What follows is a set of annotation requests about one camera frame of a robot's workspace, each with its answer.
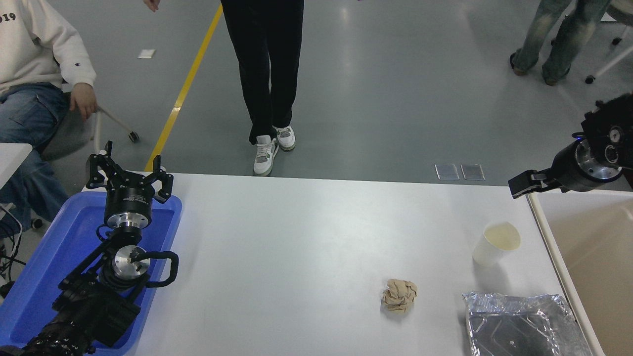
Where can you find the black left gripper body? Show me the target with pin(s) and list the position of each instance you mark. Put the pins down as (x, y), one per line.
(127, 198)

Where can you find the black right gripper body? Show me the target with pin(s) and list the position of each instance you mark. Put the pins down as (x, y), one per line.
(566, 170)

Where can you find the white paper cup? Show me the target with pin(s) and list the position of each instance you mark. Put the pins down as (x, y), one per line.
(487, 249)

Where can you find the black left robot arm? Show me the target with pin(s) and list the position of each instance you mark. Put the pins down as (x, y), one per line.
(89, 309)

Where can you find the seated person's left hand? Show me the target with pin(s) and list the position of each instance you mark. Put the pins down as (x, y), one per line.
(84, 99)

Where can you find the standing person's hand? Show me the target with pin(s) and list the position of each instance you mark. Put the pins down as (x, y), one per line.
(152, 4)

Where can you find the grey swivel chair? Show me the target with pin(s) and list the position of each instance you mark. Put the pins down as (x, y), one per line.
(67, 136)

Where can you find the clear floor plate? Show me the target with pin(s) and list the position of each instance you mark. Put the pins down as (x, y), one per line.
(447, 171)
(472, 171)

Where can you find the white side table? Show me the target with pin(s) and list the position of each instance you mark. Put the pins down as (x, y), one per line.
(12, 158)

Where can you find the large pale bin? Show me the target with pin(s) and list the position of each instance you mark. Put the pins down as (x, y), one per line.
(598, 247)

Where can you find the blue plastic tray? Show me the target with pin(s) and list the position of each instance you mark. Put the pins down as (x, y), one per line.
(44, 257)

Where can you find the white-legged swivel chair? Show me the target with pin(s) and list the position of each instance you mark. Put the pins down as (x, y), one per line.
(613, 59)

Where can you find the person in background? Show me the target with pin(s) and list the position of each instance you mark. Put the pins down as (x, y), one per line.
(559, 44)

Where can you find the white paper scrap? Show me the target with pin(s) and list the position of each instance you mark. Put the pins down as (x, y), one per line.
(146, 54)

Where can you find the seated person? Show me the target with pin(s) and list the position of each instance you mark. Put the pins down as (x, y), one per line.
(24, 59)

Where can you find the silver foil tray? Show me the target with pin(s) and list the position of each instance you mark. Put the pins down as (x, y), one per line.
(519, 326)

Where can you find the standing person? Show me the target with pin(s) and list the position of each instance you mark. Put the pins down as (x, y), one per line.
(267, 59)

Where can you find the crumpled tan paper ball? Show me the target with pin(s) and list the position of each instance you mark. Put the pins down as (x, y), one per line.
(399, 295)

